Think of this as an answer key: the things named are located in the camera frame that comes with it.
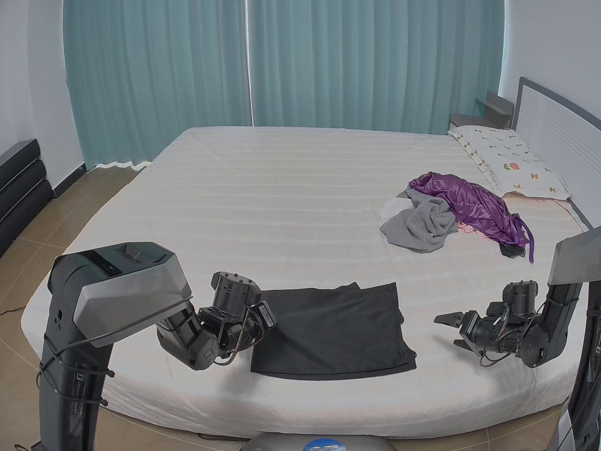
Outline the white printed pillow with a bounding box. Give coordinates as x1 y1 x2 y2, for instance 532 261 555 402
447 125 571 202

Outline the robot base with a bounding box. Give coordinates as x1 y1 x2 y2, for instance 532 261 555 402
239 433 390 451

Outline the grey garment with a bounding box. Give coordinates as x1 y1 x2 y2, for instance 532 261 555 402
380 188 458 253

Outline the black T-shirt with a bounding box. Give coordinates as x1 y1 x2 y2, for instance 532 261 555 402
250 281 418 381

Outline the bed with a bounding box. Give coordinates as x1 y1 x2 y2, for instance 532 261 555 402
21 77 601 440

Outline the white garment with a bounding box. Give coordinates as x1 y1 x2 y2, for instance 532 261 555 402
379 198 414 223

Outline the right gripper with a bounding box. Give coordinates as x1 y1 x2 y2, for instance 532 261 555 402
433 310 495 355

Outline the blue-green curtain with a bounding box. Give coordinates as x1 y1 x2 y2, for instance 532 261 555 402
246 0 505 135
63 0 254 170

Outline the purple satin garment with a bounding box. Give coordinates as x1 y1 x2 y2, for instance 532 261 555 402
408 172 536 265

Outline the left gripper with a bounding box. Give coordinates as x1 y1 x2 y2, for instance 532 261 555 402
243 301 279 347

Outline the black chest of drawers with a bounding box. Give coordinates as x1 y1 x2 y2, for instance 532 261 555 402
0 139 53 257

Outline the grey bedside table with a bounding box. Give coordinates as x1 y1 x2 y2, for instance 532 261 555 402
449 91 515 132

